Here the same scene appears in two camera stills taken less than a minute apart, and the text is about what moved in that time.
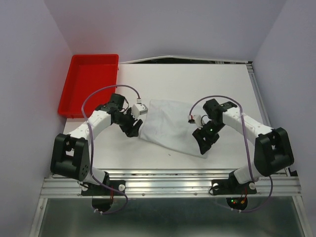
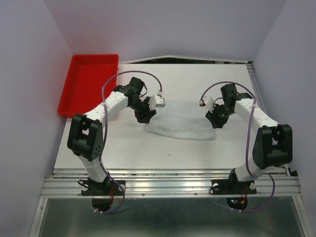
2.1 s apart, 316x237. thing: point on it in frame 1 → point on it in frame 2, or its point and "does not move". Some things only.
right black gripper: x=199 y=134 → x=216 y=122
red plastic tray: x=86 y=73 does not move
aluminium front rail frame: x=172 y=183 does not move
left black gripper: x=130 y=131 → x=144 y=117
